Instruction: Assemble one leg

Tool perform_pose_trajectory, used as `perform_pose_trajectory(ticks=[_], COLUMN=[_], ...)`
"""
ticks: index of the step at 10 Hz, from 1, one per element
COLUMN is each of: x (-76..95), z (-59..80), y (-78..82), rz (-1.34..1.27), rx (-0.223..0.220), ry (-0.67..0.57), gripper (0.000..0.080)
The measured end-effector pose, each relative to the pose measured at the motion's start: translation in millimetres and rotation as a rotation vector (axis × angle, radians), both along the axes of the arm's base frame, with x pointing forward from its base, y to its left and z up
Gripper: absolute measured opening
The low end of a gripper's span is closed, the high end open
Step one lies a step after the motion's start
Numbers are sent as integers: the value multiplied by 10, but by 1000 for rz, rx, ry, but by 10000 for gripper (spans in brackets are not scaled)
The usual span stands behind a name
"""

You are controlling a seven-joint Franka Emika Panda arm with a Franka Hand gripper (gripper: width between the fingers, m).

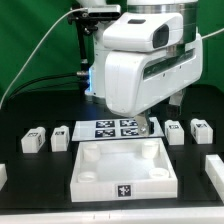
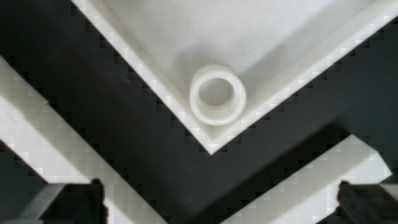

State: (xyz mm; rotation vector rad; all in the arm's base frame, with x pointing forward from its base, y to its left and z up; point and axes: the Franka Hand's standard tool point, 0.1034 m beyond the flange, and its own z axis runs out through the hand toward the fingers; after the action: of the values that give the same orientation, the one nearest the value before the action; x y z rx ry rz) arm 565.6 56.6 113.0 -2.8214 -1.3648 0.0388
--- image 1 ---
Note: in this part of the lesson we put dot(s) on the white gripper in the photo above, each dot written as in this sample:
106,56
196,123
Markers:
128,92

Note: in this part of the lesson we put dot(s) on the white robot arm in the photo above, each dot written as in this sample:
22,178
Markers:
174,54

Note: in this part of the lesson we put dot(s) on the white sheet with fiducial tags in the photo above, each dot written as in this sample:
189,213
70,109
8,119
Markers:
105,130

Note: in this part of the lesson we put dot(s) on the white obstacle bar right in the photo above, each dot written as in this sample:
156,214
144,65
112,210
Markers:
214,168

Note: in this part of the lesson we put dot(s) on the white obstacle bar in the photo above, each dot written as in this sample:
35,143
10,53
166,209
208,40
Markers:
3,175
214,168

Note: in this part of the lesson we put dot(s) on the white obstacle bar left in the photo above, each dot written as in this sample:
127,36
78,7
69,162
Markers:
3,175

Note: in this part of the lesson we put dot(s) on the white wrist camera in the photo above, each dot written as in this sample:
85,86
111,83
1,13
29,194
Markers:
144,32

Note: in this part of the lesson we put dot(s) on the black camera stand pole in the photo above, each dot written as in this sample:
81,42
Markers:
82,49

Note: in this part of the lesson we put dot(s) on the black camera on stand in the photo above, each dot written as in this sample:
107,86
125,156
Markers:
97,13

